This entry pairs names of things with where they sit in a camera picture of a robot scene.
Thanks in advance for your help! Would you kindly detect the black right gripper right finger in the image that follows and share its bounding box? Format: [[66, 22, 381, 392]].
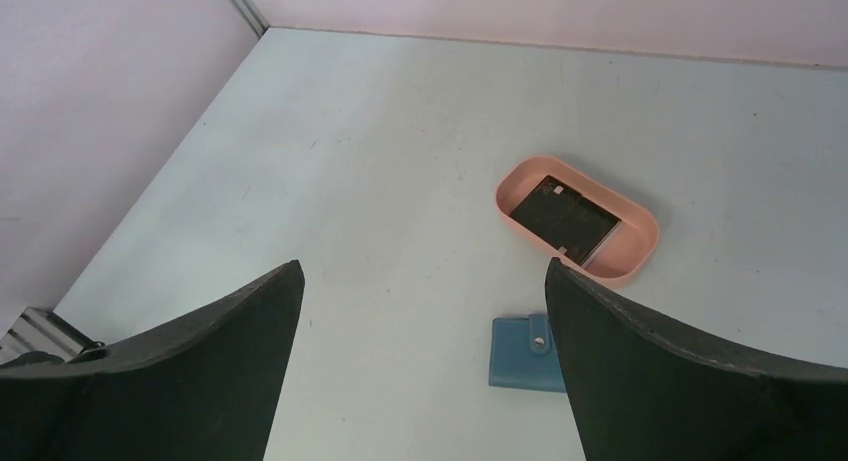
[[544, 259, 847, 460]]

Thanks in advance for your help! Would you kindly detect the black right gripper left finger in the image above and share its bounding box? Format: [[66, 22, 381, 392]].
[[1, 260, 305, 460]]

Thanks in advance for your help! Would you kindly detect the blue card holder wallet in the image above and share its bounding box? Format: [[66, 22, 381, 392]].
[[488, 313, 566, 393]]

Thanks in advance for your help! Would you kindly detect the pink oval tray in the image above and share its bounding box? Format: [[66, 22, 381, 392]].
[[495, 156, 660, 288]]

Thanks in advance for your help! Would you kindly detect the black credit card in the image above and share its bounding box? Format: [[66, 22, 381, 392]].
[[510, 175, 621, 267]]

